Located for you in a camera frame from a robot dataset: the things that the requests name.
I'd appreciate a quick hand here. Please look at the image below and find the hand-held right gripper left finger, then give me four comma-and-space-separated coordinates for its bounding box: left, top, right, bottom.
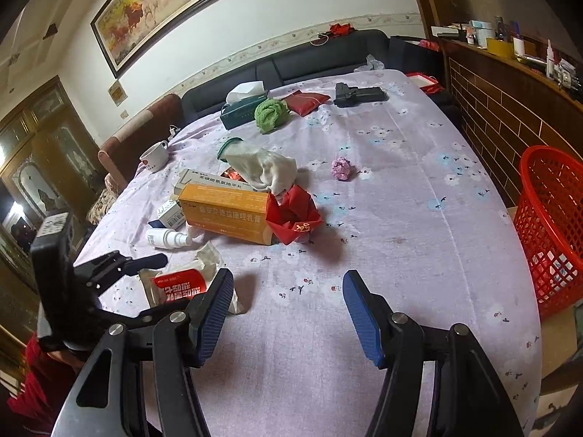
59, 268, 235, 437

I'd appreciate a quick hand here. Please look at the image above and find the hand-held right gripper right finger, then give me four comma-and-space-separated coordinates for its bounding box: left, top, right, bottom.
343, 269, 515, 437

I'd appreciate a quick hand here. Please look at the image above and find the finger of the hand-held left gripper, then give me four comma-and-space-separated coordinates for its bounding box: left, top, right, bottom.
98, 307, 187, 329
74, 250, 169, 291

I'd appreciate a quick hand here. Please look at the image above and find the white plastic bag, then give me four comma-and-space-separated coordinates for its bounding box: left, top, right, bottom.
139, 241, 247, 315

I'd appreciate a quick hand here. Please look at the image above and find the white knit glove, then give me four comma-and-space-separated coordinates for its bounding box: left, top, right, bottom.
218, 137, 299, 194

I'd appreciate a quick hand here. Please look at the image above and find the red plastic basket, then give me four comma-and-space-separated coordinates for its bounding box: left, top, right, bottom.
513, 146, 583, 322

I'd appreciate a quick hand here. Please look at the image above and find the person's left forearm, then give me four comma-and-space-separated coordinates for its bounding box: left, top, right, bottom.
7, 334, 87, 437

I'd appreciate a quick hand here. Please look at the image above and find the white spray bottle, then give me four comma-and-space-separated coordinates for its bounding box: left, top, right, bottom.
146, 228, 194, 250

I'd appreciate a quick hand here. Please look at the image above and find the red printed wipes packet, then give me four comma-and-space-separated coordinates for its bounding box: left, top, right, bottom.
152, 269, 215, 306

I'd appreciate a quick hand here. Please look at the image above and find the small white box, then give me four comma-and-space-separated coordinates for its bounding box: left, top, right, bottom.
156, 200, 187, 231

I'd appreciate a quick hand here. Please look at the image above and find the orange cardboard box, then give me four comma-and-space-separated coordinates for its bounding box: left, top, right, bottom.
177, 183, 276, 247

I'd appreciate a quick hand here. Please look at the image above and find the white medicine box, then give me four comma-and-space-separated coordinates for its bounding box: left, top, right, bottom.
173, 168, 269, 201

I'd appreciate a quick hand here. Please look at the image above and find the white cup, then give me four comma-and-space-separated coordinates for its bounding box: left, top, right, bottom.
139, 141, 169, 173

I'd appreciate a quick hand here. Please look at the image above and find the floral pink tablecloth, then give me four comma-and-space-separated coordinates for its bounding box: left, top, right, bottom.
73, 69, 543, 437

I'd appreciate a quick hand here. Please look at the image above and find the red foil bag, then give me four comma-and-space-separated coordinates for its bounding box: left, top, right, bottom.
265, 184, 325, 244

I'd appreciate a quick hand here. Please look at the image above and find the wooden glass-door cabinet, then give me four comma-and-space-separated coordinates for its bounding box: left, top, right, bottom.
0, 75, 106, 292

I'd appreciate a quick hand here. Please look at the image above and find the brown upholstered chair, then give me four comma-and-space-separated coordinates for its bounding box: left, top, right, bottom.
86, 93, 183, 225

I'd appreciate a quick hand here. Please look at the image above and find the pink crumpled paper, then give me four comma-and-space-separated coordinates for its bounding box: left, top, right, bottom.
332, 157, 356, 181

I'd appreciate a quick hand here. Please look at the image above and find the green tissue box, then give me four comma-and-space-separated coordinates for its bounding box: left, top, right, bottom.
220, 81, 270, 130

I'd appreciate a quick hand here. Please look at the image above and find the green towel ball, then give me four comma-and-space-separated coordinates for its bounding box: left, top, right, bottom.
254, 98, 291, 134

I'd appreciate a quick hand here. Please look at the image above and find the flat red packet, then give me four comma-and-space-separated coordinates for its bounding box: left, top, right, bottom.
281, 92, 331, 116

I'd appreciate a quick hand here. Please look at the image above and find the black toy gun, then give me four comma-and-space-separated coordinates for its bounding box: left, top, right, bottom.
334, 83, 389, 109

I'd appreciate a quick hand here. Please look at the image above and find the wooden brick-pattern counter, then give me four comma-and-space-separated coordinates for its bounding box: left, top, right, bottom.
430, 32, 583, 219

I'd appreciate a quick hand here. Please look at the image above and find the black leather sofa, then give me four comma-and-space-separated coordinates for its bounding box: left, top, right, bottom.
181, 28, 456, 123

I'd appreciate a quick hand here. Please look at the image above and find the clear plastic bag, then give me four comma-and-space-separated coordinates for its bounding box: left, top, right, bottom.
354, 55, 388, 72

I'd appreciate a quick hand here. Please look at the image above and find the framed horse painting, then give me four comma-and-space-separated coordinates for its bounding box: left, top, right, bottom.
90, 0, 253, 79

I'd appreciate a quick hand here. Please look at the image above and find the row of assorted toiletries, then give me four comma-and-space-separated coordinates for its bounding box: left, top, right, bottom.
430, 16, 583, 101

